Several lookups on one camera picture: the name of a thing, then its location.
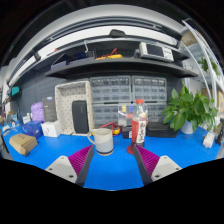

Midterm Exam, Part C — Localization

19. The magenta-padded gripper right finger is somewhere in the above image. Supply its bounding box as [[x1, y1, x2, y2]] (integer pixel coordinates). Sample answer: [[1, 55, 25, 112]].
[[132, 144, 183, 186]]

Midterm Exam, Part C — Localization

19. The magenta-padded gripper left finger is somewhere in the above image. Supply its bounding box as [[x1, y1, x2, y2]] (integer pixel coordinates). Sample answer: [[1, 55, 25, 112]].
[[44, 144, 95, 187]]

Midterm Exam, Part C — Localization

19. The clear red-capped drink bottle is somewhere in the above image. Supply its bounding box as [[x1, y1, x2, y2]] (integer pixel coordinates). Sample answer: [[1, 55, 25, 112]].
[[130, 98, 149, 149]]

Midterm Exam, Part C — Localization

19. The flat black case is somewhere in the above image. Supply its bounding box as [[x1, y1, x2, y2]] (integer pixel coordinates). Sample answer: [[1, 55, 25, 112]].
[[146, 121, 179, 138]]

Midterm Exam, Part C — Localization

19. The blue box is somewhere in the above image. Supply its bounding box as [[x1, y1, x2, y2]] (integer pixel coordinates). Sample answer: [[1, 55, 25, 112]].
[[20, 120, 44, 140]]

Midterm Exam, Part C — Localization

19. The white ceramic mug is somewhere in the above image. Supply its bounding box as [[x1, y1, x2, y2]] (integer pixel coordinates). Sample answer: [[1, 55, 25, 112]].
[[86, 127, 115, 157]]

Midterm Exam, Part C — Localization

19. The white power adapter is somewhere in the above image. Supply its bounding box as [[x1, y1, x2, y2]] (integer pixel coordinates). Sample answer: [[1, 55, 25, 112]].
[[202, 131, 216, 149]]

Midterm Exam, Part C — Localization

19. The black box with white label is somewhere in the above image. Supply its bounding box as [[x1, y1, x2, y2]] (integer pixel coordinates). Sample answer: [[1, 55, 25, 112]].
[[121, 125, 134, 140]]

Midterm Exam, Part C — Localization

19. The black rectangular speaker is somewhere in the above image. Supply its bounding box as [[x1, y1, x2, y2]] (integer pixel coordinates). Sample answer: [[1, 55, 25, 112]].
[[71, 100, 90, 135]]

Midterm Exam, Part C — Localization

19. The potted green leafy plant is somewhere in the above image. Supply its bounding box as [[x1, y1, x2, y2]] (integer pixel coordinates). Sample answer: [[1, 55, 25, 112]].
[[161, 84, 218, 135]]

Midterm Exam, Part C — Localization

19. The yellow multimeter with red leads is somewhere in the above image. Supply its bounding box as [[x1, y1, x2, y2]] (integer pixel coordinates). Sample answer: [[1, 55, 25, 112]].
[[98, 121, 122, 136]]

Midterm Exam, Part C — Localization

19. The beige perforated tray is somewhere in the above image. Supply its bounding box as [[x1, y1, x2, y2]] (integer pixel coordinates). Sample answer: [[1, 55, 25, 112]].
[[54, 80, 94, 136]]

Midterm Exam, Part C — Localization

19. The clear box of coloured parts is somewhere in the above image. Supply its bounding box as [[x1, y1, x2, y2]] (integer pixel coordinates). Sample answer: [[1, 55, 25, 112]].
[[117, 102, 149, 127]]

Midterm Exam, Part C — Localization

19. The white shelf unit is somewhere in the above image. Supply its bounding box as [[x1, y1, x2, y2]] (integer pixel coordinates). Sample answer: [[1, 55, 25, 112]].
[[181, 19, 224, 134]]

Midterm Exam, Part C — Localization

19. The white oscilloscope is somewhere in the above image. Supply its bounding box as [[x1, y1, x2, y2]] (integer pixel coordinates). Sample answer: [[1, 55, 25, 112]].
[[138, 41, 175, 63]]

